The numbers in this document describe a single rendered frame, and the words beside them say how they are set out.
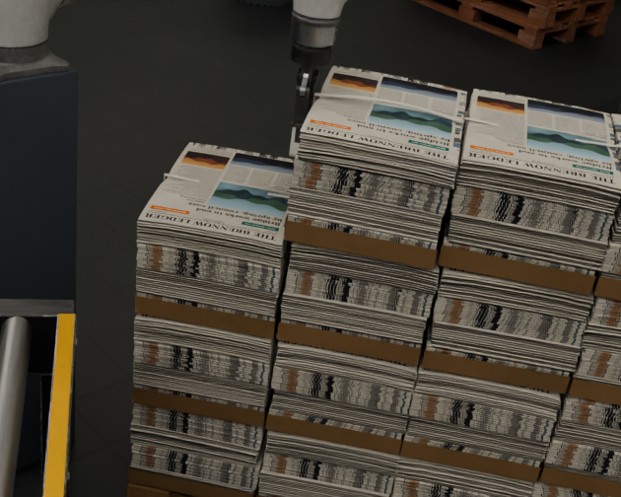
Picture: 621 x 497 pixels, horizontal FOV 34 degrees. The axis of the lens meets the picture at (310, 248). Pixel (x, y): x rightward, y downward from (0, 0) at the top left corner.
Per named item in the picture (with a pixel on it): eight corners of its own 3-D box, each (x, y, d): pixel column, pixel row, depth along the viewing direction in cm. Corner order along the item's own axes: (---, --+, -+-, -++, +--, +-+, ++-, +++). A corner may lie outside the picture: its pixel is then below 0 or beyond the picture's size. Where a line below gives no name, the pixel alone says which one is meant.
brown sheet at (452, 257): (448, 180, 220) (451, 163, 218) (580, 206, 217) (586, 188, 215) (436, 265, 187) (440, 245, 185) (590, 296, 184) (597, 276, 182)
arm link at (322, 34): (343, 9, 189) (339, 39, 192) (296, 1, 190) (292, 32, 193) (337, 23, 182) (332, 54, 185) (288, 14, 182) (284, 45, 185)
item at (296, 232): (298, 202, 202) (301, 183, 200) (440, 231, 199) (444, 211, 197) (282, 240, 188) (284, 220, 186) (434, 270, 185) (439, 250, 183)
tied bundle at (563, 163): (447, 182, 220) (468, 84, 209) (581, 208, 217) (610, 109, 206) (435, 267, 188) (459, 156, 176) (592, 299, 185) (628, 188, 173)
